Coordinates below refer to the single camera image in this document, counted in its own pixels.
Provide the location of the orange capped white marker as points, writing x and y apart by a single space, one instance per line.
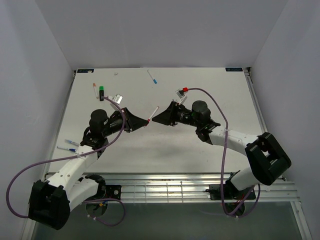
95 91

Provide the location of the blue ballpoint pen upper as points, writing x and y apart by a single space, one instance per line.
72 142

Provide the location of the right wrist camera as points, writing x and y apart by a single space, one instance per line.
181 93

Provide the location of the aluminium rail frame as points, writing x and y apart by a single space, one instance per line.
172 188

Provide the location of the green black highlighter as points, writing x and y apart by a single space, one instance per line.
101 93

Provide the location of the blue label sticker right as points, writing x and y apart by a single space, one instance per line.
233 69

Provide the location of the blue ballpoint pen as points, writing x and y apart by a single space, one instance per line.
66 148
72 142

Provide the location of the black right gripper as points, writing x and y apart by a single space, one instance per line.
169 116

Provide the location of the blue label sticker left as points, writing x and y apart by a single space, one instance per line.
85 71

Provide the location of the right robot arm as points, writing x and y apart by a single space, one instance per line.
267 159

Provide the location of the blue ballpoint pen lower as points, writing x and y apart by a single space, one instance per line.
66 148

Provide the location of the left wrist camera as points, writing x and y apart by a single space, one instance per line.
117 99

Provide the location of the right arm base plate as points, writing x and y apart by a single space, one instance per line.
214 191

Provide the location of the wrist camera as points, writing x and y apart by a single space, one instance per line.
181 93
117 99

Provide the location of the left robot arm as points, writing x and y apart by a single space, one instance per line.
51 201

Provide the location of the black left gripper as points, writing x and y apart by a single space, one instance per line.
132 122

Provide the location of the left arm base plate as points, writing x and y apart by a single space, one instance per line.
112 192

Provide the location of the red capped white marker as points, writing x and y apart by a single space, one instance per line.
153 113

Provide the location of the blue label sticker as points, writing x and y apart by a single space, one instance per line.
85 71
233 69

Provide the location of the blue capped white marker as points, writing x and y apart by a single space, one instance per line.
152 77

